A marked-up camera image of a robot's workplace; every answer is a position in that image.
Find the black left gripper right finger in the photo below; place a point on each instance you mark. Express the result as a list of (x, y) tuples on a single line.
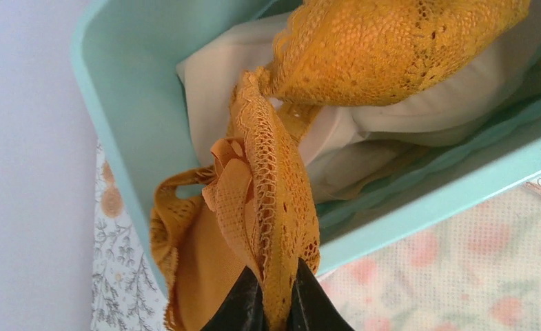
[(311, 309)]

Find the floral patterned table mat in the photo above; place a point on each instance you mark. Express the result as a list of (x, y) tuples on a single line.
[(125, 295)]

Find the mint green plastic bin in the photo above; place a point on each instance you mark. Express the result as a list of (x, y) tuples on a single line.
[(124, 55)]

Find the beige bra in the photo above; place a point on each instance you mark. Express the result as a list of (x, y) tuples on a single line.
[(346, 148)]

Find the mustard yellow lace bra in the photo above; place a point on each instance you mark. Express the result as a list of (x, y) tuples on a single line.
[(252, 209)]

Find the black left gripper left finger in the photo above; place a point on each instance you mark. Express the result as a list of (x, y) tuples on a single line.
[(242, 309)]

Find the floral tulip mesh laundry bag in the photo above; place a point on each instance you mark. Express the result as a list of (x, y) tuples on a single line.
[(478, 270)]

